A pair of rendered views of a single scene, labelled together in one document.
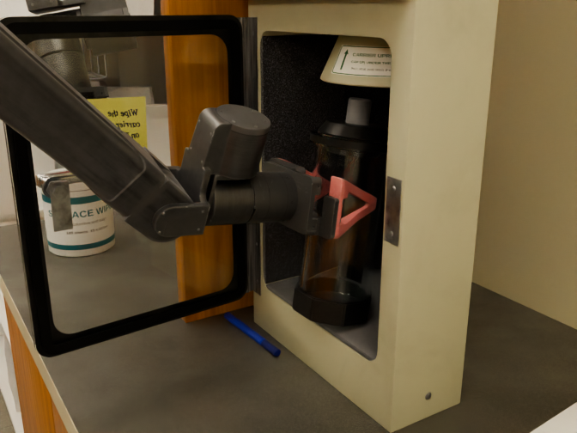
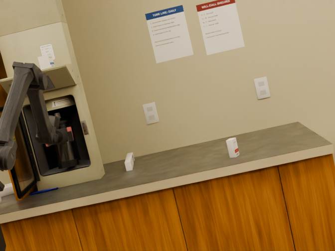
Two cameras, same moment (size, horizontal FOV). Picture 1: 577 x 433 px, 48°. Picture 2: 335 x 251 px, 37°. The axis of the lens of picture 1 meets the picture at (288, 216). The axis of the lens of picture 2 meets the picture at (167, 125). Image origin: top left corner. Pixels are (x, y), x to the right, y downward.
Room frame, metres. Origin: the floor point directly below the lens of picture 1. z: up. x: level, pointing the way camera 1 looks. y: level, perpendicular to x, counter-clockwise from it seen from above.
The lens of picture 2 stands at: (-1.10, 1.55, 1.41)
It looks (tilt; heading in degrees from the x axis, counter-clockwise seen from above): 7 degrees down; 307
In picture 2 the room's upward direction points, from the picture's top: 13 degrees counter-clockwise
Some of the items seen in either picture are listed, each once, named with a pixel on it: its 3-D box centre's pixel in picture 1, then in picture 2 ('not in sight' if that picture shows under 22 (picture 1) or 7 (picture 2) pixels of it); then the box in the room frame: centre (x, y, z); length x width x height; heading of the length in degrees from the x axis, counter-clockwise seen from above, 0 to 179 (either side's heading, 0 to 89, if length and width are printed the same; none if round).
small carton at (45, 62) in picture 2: not in sight; (46, 62); (0.67, -0.01, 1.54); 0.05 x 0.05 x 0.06; 28
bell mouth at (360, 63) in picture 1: (394, 56); (58, 102); (0.79, -0.13, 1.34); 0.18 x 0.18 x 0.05
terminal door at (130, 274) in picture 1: (141, 182); (17, 148); (0.78, 0.18, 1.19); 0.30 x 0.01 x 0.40; 127
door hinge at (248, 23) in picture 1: (250, 165); (27, 143); (0.87, 0.05, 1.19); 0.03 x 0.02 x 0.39; 32
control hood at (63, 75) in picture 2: not in sight; (38, 81); (0.72, 0.02, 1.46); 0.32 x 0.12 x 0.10; 32
